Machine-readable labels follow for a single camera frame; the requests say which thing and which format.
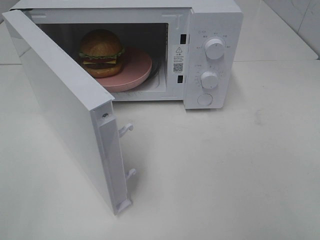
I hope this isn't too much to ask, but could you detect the round white door button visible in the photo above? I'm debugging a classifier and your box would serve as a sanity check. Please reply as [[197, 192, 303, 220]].
[[197, 93, 213, 106]]

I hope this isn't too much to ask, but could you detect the pink round plate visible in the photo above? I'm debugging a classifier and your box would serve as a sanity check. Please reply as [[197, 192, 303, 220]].
[[95, 47, 153, 93]]

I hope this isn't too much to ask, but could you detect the white microwave door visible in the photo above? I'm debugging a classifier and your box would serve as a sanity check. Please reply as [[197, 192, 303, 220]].
[[3, 10, 136, 215]]

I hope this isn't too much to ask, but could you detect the burger with lettuce and cheese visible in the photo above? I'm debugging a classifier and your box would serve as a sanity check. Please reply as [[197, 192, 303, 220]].
[[78, 29, 125, 78]]

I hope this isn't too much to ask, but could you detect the glass microwave turntable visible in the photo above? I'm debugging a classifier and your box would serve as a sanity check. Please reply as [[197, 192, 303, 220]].
[[140, 58, 162, 88]]

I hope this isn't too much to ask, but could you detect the lower white dial knob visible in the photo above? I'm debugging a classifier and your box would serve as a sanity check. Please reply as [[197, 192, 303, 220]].
[[200, 71, 219, 90]]

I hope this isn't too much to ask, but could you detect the white dial knob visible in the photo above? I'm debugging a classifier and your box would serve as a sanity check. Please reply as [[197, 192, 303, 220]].
[[203, 37, 226, 60], [200, 71, 219, 90]]

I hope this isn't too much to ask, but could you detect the white microwave oven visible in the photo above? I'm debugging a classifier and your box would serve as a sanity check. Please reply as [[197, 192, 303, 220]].
[[9, 0, 243, 109]]

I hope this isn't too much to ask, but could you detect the upper white dial knob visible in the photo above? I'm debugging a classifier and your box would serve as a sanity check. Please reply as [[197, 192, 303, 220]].
[[203, 37, 226, 60]]

